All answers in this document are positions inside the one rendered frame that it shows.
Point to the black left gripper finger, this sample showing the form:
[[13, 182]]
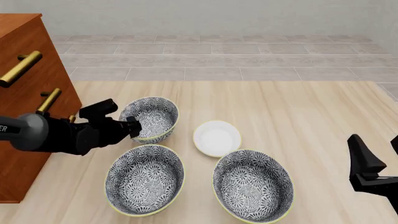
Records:
[[131, 119], [135, 130]]

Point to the grey and black left robot arm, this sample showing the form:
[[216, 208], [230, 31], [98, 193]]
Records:
[[34, 131]]

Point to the wooden cabinet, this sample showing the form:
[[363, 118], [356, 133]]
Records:
[[21, 177]]

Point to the black patterned bowl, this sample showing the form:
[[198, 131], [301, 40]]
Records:
[[253, 186], [155, 116], [144, 180]]

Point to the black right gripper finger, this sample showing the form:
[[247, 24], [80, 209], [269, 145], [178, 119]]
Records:
[[395, 144], [362, 155]]

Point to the small white plate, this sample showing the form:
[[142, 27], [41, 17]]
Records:
[[217, 138]]

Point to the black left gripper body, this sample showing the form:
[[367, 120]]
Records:
[[123, 129]]

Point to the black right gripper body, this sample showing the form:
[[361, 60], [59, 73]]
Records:
[[373, 184]]

